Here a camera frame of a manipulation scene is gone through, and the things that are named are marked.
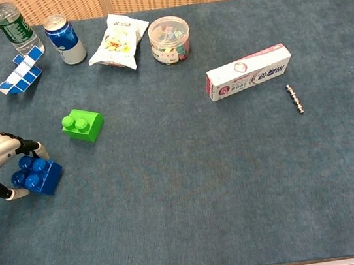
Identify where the blue toy building block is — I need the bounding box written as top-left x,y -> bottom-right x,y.
7,150 -> 67,202

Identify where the blue and white snake puzzle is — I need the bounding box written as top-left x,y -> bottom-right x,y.
0,44 -> 50,97

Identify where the green toy building block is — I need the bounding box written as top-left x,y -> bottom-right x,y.
59,105 -> 108,147

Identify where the clear green-label water bottle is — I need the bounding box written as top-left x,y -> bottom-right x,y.
0,0 -> 46,60

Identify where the blue and white drink can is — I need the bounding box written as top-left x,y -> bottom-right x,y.
41,11 -> 89,69

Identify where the white nut snack bag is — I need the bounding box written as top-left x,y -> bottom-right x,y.
82,8 -> 156,77

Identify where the teal felt table mat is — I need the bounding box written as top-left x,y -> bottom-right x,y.
0,0 -> 354,265

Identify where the clear jar of binder clips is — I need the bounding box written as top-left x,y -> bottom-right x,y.
145,13 -> 195,67

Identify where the white pink toothpaste box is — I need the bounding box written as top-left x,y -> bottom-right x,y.
201,42 -> 297,103

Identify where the silver beaded metal rod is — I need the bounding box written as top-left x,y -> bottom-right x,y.
284,82 -> 306,116

